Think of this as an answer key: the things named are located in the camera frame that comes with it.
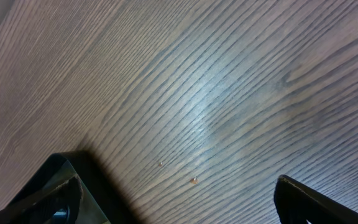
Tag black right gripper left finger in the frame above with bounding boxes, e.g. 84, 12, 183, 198
0, 176, 83, 224

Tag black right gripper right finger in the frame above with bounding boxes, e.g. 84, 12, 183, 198
273, 175, 358, 224

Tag black water tray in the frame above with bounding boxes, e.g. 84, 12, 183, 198
9, 151, 139, 223

